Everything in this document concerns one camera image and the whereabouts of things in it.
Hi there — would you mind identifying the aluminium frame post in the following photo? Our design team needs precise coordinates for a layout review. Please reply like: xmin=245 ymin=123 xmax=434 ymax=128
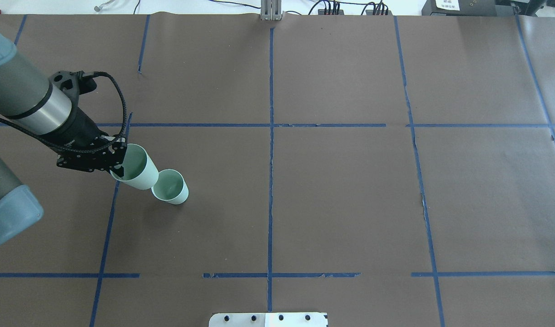
xmin=260 ymin=0 xmax=283 ymax=21

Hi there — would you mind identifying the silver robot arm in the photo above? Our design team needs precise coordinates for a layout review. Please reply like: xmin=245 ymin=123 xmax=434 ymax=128
xmin=0 ymin=33 xmax=128 ymax=246

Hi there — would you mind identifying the left black braided cable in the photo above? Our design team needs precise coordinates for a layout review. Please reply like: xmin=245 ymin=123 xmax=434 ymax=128
xmin=0 ymin=71 xmax=128 ymax=153

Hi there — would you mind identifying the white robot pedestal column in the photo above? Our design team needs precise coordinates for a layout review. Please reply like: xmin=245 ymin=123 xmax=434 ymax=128
xmin=208 ymin=312 xmax=329 ymax=327

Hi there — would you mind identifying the black computer box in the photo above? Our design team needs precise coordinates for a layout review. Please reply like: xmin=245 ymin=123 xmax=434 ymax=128
xmin=421 ymin=0 xmax=515 ymax=17

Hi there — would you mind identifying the blue tape strip lengthwise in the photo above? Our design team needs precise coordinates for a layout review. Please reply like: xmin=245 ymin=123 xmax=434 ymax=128
xmin=89 ymin=14 xmax=151 ymax=327
xmin=392 ymin=16 xmax=446 ymax=327

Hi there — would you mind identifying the brown paper table cover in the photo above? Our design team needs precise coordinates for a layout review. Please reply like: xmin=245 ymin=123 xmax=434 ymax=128
xmin=0 ymin=13 xmax=555 ymax=327

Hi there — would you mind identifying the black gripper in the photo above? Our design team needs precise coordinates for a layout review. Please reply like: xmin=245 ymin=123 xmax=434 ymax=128
xmin=41 ymin=107 xmax=127 ymax=173

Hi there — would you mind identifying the blue tape strip left lengthwise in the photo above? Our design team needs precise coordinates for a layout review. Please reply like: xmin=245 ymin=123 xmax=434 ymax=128
xmin=89 ymin=14 xmax=151 ymax=327

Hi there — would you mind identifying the mint green plastic cup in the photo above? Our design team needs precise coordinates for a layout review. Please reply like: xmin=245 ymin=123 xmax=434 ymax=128
xmin=109 ymin=144 xmax=159 ymax=190

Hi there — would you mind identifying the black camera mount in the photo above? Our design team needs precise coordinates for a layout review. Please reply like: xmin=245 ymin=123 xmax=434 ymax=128
xmin=49 ymin=70 xmax=97 ymax=97

